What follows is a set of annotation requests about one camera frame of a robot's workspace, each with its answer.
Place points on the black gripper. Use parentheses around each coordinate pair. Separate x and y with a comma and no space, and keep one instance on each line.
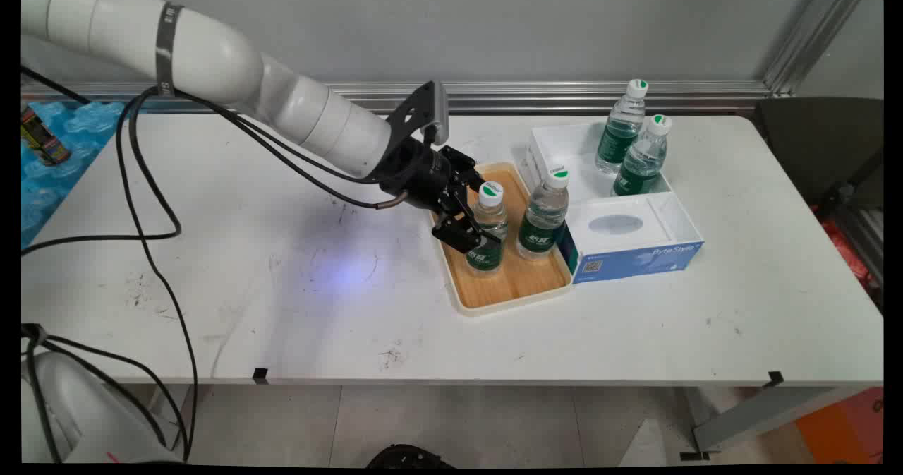
(416,175)

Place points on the water bottle green label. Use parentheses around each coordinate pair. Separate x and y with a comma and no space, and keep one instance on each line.
(491,214)
(619,136)
(640,164)
(542,221)

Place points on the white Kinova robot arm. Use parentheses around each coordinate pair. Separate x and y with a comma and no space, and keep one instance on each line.
(211,58)

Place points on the wooden tray with cream rim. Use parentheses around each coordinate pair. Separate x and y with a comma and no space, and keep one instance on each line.
(508,288)

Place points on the white open box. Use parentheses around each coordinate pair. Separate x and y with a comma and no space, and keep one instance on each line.
(564,150)

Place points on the blue white tissue box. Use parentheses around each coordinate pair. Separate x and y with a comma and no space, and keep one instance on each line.
(635,260)

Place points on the black object on floor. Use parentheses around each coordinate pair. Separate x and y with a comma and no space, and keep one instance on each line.
(409,457)

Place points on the black tape mark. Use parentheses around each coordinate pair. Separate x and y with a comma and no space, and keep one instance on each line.
(776,377)
(259,375)

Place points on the grey table leg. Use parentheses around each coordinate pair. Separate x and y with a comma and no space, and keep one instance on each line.
(755,415)

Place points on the red plastic bag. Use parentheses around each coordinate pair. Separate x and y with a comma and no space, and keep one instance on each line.
(846,249)

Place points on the blue bubble foam sheet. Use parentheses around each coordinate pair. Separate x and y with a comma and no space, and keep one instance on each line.
(63,178)

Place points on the printed drink can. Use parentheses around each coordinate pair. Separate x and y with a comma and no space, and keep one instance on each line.
(44,140)

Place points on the orange box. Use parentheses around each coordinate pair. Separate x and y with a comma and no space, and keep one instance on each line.
(846,429)

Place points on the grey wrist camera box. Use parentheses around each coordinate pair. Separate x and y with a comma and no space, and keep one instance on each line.
(441,111)

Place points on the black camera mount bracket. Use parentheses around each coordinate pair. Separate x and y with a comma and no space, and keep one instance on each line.
(416,111)

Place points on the long aluminium wall rail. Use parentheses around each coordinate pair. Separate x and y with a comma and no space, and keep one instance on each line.
(564,96)

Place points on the upright aluminium corner rail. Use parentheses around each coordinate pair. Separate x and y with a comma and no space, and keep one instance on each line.
(811,37)

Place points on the aluminium frame behind chair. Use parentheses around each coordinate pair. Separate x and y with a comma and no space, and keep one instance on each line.
(864,238)

